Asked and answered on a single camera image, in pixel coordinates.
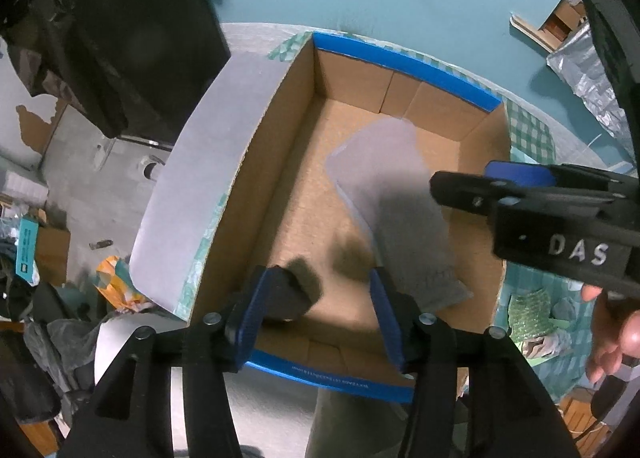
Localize small brown cardboard box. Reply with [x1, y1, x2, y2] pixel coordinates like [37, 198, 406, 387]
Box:
[539, 0, 590, 40]

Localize wooden strip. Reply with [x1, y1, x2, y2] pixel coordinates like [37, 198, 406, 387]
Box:
[509, 12, 557, 55]

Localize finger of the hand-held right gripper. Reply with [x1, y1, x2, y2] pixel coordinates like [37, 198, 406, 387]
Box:
[484, 159, 640, 190]
[430, 169, 617, 225]

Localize blue printed box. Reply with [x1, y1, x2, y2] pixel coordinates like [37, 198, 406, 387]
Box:
[16, 215, 42, 285]

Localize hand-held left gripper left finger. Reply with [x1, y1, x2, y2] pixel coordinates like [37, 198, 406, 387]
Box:
[60, 265, 283, 458]

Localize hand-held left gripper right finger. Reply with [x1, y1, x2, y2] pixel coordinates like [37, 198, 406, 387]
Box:
[369, 269, 567, 458]

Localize person's right hand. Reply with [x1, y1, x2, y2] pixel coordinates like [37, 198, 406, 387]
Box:
[581, 283, 640, 385]

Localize light grey sock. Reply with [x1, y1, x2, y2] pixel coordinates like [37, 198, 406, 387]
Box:
[323, 117, 474, 315]

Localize large black object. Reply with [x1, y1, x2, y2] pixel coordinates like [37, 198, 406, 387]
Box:
[0, 0, 232, 140]

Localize person's grey pants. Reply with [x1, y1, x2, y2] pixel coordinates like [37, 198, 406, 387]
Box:
[306, 385, 417, 458]

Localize green mesh cloth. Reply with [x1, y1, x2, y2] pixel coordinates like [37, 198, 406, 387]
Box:
[506, 287, 557, 340]

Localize silver foil bag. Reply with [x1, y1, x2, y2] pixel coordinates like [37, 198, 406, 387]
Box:
[546, 27, 637, 160]

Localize wooden crate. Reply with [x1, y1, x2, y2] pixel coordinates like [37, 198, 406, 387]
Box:
[559, 387, 617, 445]

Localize cardboard box with blue rim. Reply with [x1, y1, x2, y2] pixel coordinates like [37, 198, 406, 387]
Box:
[129, 30, 512, 406]

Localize yellow orange bag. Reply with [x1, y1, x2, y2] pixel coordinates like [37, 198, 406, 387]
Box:
[96, 255, 152, 310]

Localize black padded object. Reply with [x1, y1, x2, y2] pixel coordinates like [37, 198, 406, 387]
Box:
[579, 0, 640, 156]

